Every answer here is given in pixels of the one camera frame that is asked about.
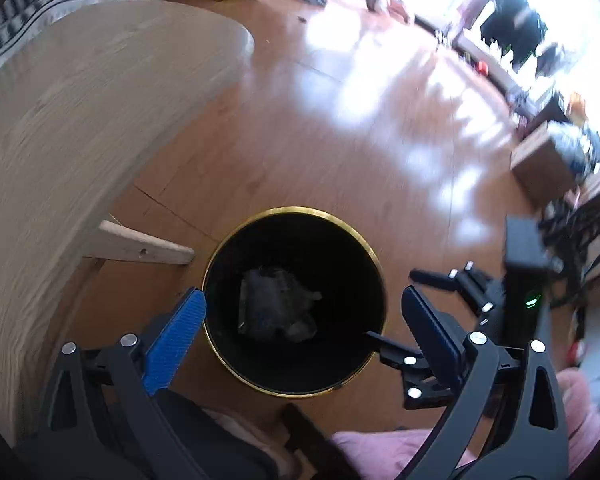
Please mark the silver printed foil wrapper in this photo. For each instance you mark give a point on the silver printed foil wrapper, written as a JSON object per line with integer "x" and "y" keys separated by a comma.
{"x": 275, "y": 307}

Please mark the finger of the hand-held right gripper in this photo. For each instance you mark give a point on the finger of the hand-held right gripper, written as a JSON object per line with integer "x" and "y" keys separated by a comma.
{"x": 407, "y": 365}
{"x": 467, "y": 285}

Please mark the black metal chair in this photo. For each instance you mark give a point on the black metal chair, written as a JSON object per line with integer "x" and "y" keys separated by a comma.
{"x": 582, "y": 240}

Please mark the black and white striped blanket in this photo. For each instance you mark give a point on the black and white striped blanket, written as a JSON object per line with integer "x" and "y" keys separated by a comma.
{"x": 10, "y": 25}

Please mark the cardboard box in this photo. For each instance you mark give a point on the cardboard box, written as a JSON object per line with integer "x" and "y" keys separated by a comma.
{"x": 542, "y": 160}

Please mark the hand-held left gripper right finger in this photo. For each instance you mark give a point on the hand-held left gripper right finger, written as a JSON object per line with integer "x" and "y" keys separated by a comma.
{"x": 432, "y": 332}

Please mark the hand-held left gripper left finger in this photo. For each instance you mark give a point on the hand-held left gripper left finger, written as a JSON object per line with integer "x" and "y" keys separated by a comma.
{"x": 175, "y": 342}

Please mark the wooden table leg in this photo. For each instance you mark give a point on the wooden table leg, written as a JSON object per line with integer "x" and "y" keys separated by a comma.
{"x": 140, "y": 247}

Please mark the black hanging clothes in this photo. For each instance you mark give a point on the black hanging clothes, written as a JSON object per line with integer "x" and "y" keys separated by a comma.
{"x": 515, "y": 17}

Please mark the black bin with gold rim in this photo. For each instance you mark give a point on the black bin with gold rim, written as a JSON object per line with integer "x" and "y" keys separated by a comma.
{"x": 330, "y": 270}

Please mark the pink cloth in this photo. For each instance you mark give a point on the pink cloth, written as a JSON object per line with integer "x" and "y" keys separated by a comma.
{"x": 400, "y": 452}

